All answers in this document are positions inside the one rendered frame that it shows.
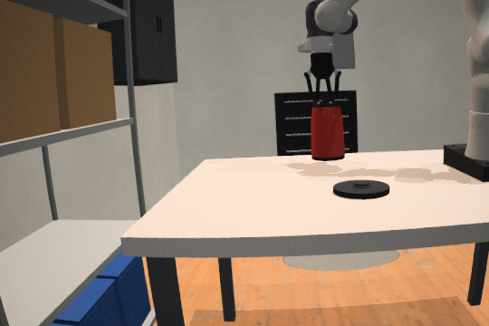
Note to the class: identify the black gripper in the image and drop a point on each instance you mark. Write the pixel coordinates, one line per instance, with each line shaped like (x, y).
(322, 71)

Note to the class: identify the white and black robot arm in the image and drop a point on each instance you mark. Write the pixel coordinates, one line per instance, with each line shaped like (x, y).
(331, 16)

